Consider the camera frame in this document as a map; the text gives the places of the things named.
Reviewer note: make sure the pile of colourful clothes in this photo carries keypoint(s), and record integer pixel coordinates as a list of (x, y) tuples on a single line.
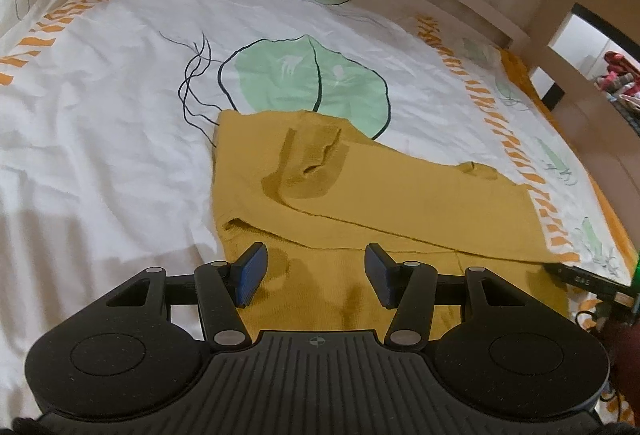
[(622, 80)]

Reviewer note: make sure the mustard yellow knit sweater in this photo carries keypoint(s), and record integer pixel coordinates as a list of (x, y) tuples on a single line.
[(400, 195)]

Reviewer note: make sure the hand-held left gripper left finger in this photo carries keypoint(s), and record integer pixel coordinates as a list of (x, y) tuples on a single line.
[(250, 272)]

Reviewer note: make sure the white leaf print bed cover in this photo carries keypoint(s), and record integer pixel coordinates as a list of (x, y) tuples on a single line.
[(100, 115)]

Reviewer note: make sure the person's right forearm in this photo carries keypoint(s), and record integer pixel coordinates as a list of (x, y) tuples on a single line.
[(625, 355)]

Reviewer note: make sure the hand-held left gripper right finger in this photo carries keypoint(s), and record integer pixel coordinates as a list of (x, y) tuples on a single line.
[(380, 272)]

